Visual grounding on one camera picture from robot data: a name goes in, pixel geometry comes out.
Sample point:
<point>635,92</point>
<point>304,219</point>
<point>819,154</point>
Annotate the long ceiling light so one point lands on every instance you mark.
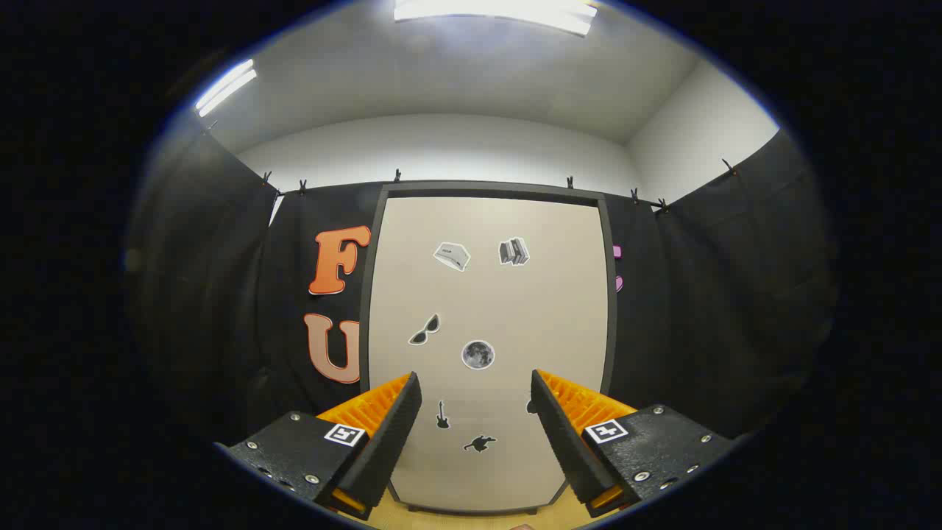
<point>224,87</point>
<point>493,10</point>

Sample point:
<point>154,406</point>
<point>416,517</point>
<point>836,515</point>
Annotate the grey shoe cabinet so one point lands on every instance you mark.
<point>607,294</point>

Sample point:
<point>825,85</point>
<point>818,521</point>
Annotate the black backdrop cloth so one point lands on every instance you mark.
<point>721,309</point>

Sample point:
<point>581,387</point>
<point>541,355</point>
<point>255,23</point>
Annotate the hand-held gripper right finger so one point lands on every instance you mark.
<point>563,442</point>

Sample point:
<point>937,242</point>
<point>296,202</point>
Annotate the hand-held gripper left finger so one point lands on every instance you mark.
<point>394,434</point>

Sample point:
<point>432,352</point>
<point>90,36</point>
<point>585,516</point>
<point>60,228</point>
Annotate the row of black cloth clips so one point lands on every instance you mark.
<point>397,176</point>

